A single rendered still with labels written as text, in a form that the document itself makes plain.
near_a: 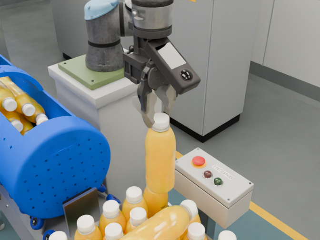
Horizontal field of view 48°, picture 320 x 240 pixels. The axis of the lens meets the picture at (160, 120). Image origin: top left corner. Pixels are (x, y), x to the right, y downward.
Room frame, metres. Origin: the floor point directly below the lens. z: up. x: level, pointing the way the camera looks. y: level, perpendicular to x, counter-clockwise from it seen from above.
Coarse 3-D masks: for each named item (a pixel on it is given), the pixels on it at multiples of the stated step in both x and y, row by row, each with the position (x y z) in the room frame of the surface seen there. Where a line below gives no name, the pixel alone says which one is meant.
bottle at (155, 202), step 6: (144, 192) 0.69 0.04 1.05; (150, 192) 0.68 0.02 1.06; (144, 198) 0.68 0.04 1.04; (150, 198) 0.67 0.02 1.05; (156, 198) 0.67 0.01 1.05; (162, 198) 0.67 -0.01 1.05; (150, 204) 0.66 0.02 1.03; (156, 204) 0.66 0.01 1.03; (162, 204) 0.67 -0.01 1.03; (150, 210) 0.66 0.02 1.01; (156, 210) 0.66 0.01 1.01; (150, 216) 0.66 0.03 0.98
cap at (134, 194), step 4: (132, 188) 0.66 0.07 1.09; (136, 188) 0.66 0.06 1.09; (128, 192) 0.65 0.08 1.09; (132, 192) 0.65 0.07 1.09; (136, 192) 0.65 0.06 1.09; (140, 192) 0.65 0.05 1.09; (128, 196) 0.64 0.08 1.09; (132, 196) 0.63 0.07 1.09; (136, 196) 0.63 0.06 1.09; (140, 196) 0.64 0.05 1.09; (132, 200) 0.63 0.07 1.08; (136, 200) 0.63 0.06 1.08
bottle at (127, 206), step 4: (124, 200) 0.65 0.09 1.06; (128, 200) 0.64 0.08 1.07; (140, 200) 0.64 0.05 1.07; (144, 200) 0.65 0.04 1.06; (124, 204) 0.64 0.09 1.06; (128, 204) 0.63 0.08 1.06; (132, 204) 0.63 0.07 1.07; (136, 204) 0.63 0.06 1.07; (140, 204) 0.63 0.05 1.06; (144, 204) 0.64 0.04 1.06; (124, 208) 0.63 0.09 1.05; (128, 208) 0.63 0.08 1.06; (132, 208) 0.62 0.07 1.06; (144, 208) 0.63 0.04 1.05; (124, 212) 0.63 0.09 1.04; (128, 212) 0.62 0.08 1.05; (128, 216) 0.62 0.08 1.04
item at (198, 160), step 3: (195, 156) 0.77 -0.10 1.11; (198, 156) 0.77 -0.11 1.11; (192, 159) 0.75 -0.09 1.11; (195, 159) 0.75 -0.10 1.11; (198, 159) 0.75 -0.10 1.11; (201, 159) 0.75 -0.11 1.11; (204, 159) 0.75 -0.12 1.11; (195, 162) 0.74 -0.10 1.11; (198, 162) 0.74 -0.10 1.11; (201, 162) 0.74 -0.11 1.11; (204, 162) 0.74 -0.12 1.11
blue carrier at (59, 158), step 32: (0, 64) 1.42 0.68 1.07; (32, 96) 1.18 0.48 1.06; (0, 128) 0.77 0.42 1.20; (64, 128) 0.73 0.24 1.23; (0, 160) 0.70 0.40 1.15; (32, 160) 0.66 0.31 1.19; (64, 160) 0.71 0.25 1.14; (96, 160) 0.77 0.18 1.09; (32, 192) 0.65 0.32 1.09; (64, 192) 0.70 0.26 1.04
